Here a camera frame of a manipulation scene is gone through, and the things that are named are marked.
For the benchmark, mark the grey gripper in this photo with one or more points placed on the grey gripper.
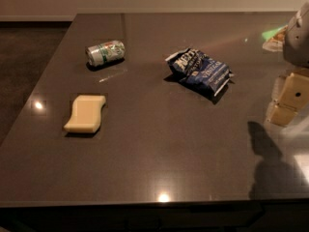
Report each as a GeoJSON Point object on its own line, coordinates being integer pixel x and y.
{"type": "Point", "coordinates": [297, 43]}

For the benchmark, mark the blue chip bag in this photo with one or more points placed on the blue chip bag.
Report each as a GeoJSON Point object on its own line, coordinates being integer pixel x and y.
{"type": "Point", "coordinates": [194, 68]}

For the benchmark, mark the silver green soda can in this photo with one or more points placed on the silver green soda can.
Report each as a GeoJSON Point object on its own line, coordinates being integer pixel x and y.
{"type": "Point", "coordinates": [104, 53]}

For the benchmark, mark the yellow sponge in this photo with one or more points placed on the yellow sponge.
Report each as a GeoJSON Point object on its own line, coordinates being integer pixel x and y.
{"type": "Point", "coordinates": [85, 114]}

